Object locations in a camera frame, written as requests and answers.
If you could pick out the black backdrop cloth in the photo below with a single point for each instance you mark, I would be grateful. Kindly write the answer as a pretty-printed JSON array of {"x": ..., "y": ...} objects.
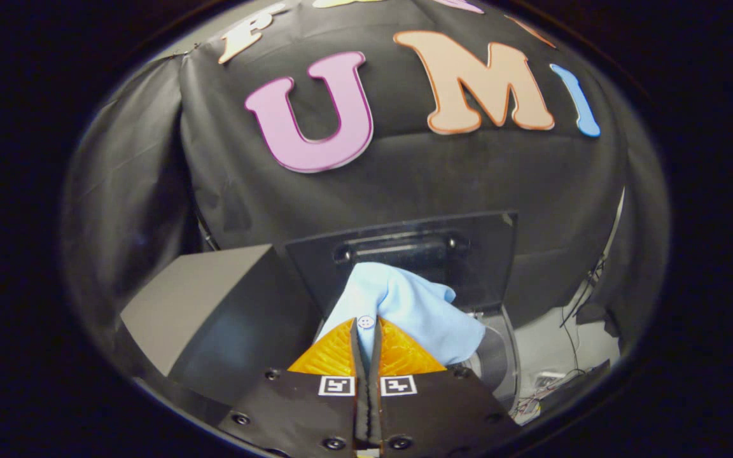
[{"x": 417, "y": 178}]

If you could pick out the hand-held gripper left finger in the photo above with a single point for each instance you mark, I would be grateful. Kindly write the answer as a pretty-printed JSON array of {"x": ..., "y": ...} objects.
[{"x": 296, "y": 413}]

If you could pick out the light blue shirt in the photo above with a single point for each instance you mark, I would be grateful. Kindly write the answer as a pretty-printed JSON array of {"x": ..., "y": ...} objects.
[{"x": 417, "y": 312}]

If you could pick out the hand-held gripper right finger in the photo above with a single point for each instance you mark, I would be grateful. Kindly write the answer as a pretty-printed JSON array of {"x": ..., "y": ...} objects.
[{"x": 443, "y": 413}]

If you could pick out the thin metal stand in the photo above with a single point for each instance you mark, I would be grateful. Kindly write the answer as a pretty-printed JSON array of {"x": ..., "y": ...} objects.
[{"x": 595, "y": 273}]

